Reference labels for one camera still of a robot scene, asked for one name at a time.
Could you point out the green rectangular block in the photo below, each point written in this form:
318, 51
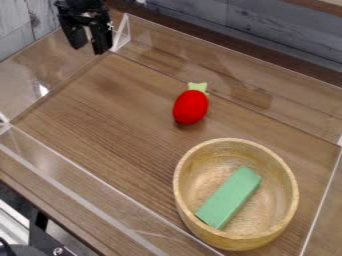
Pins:
222, 205

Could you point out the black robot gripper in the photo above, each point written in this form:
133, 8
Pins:
77, 13

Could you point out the black metal table frame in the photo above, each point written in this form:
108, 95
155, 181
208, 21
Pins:
41, 240

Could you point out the oval wooden bowl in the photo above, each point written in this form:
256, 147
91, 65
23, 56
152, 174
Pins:
266, 214

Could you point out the clear acrylic enclosure walls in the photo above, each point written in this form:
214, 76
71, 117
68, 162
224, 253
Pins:
91, 145

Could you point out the red plush radish toy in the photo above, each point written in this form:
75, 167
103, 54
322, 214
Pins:
191, 104

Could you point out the clear acrylic corner bracket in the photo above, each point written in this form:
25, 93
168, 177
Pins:
121, 34

